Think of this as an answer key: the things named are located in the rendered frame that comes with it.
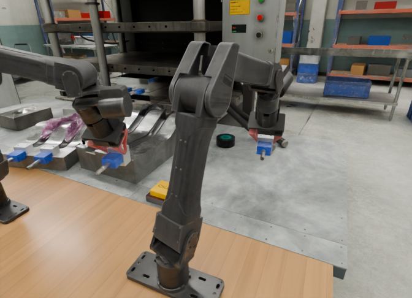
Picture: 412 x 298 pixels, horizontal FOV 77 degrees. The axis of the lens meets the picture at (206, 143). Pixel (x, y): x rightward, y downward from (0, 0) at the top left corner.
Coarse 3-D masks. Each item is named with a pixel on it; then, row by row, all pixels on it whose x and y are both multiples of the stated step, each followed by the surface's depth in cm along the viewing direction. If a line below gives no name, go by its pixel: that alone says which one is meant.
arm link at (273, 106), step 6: (258, 96) 67; (264, 96) 66; (270, 96) 66; (276, 96) 66; (258, 102) 69; (264, 102) 67; (270, 102) 66; (276, 102) 67; (258, 108) 70; (264, 108) 68; (270, 108) 68; (276, 108) 69
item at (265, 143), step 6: (258, 138) 82; (264, 138) 82; (270, 138) 81; (258, 144) 80; (264, 144) 80; (270, 144) 80; (258, 150) 80; (264, 150) 78; (270, 150) 78; (264, 156) 75
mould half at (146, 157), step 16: (160, 112) 112; (144, 128) 107; (80, 144) 94; (144, 144) 94; (160, 144) 95; (80, 160) 95; (96, 160) 91; (144, 160) 88; (160, 160) 97; (112, 176) 90; (128, 176) 87; (144, 176) 90
